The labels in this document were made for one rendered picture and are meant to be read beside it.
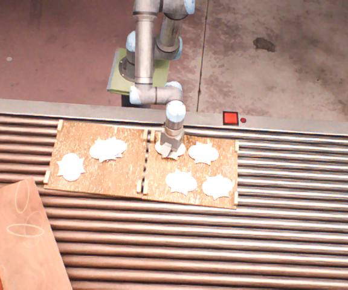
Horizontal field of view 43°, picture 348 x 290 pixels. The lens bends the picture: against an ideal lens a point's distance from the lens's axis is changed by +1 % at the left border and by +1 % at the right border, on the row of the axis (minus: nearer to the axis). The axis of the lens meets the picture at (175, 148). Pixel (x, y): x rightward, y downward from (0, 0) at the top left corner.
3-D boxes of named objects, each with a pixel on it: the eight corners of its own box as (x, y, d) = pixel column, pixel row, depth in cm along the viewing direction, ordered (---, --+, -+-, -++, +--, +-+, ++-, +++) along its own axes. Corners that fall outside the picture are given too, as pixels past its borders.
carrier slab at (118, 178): (60, 122, 208) (60, 120, 206) (148, 132, 209) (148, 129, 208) (43, 189, 189) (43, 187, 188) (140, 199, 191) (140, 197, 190)
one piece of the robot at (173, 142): (154, 135, 183) (152, 155, 197) (173, 144, 182) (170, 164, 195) (167, 115, 189) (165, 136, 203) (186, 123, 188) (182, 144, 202)
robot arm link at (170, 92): (156, 79, 184) (157, 100, 178) (183, 80, 186) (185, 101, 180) (154, 91, 191) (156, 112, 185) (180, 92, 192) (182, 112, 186)
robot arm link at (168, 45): (149, 41, 225) (159, -26, 173) (178, 43, 227) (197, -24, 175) (149, 63, 222) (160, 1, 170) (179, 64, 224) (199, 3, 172)
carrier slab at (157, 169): (151, 132, 209) (151, 130, 208) (237, 142, 211) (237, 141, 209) (142, 199, 191) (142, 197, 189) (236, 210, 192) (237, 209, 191)
